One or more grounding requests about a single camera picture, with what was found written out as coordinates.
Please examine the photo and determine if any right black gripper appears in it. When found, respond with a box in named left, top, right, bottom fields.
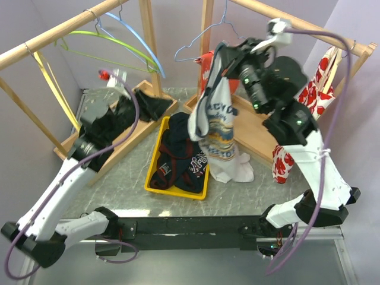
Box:
left=217, top=37, right=270, bottom=114

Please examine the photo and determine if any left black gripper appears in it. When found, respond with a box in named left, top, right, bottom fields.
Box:
left=103, top=87, right=173, bottom=143

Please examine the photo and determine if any white graphic tank top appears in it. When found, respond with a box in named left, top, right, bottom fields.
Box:
left=188, top=43, right=254, bottom=183

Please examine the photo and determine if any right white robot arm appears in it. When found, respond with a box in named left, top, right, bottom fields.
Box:
left=216, top=38, right=361, bottom=236

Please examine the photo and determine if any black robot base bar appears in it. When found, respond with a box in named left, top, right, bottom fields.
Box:
left=83, top=212, right=295, bottom=258

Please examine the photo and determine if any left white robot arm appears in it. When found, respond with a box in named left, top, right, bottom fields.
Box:
left=1, top=89, right=173, bottom=268

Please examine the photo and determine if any blue plastic hanger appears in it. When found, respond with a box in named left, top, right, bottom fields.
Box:
left=105, top=12, right=166, bottom=78

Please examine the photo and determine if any green hanger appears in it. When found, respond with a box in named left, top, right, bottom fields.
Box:
left=60, top=30, right=161, bottom=74

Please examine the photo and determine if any yellow hanger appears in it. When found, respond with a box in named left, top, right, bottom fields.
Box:
left=33, top=51, right=80, bottom=131

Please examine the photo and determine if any wooden hanger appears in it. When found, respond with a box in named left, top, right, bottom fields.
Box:
left=322, top=47, right=342, bottom=94

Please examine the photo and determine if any left wooden clothes rack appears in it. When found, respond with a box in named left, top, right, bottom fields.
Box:
left=0, top=0, right=179, bottom=186

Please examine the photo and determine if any wooden clothes rack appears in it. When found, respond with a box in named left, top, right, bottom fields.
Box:
left=183, top=0, right=378, bottom=164
left=0, top=0, right=179, bottom=186

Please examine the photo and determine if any orange tie-dye garment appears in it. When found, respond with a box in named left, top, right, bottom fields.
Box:
left=194, top=50, right=239, bottom=98

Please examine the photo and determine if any dark navy garment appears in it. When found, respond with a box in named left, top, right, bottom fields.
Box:
left=149, top=112, right=207, bottom=194

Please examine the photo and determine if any right wooden clothes rack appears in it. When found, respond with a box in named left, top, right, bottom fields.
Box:
left=183, top=0, right=378, bottom=164

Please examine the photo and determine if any red floral white garment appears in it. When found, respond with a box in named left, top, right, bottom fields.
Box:
left=272, top=47, right=336, bottom=184

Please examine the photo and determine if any yellow plastic bin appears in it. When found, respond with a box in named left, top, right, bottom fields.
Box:
left=144, top=116, right=209, bottom=200

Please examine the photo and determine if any blue wire hanger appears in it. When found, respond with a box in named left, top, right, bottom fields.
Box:
left=173, top=0, right=246, bottom=62

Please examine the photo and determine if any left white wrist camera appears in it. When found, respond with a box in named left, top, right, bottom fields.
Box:
left=99, top=69, right=128, bottom=88

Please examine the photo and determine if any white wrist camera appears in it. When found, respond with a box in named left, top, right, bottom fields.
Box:
left=250, top=18, right=292, bottom=54
left=99, top=69, right=128, bottom=88

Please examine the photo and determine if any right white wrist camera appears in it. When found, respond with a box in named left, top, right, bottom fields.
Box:
left=250, top=18, right=292, bottom=54

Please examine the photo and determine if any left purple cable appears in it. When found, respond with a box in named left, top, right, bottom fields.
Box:
left=5, top=69, right=140, bottom=280

